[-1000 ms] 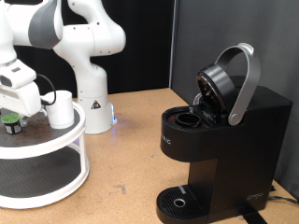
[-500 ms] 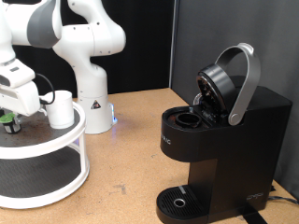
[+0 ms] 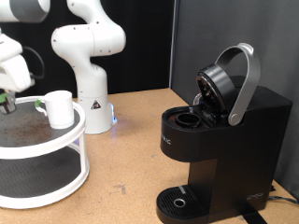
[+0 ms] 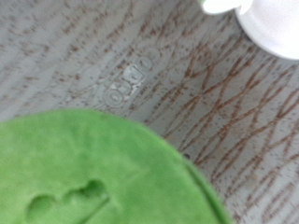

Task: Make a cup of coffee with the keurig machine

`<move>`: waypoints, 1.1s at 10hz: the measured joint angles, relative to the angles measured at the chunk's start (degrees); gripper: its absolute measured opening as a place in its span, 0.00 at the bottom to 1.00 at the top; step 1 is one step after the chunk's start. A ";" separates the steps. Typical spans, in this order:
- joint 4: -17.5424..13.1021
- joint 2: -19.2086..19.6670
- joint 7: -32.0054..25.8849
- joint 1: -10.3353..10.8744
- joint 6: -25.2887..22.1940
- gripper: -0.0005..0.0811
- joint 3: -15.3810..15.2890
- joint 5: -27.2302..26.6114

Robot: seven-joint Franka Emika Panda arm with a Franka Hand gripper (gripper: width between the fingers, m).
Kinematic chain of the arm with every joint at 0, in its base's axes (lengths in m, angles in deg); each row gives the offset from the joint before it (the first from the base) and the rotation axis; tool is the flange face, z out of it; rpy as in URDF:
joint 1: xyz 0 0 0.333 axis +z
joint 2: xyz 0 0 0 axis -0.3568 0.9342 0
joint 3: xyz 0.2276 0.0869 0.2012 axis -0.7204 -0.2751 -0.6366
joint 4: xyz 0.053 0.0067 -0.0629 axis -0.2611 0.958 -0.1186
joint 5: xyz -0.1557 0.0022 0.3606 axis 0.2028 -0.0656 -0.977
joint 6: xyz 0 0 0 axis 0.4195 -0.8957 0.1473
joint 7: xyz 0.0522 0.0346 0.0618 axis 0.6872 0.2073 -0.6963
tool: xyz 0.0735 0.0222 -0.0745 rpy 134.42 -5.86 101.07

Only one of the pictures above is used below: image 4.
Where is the white mug green-taped handle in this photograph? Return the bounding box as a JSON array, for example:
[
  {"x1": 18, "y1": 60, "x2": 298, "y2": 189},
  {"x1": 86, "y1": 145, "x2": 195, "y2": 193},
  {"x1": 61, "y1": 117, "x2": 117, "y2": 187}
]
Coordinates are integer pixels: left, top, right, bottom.
[{"x1": 199, "y1": 0, "x2": 299, "y2": 61}]

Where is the green coffee pod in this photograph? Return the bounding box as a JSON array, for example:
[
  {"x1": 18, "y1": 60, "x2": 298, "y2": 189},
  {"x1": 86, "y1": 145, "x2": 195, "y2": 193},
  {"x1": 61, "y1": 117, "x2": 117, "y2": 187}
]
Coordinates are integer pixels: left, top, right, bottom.
[{"x1": 0, "y1": 107, "x2": 235, "y2": 224}]

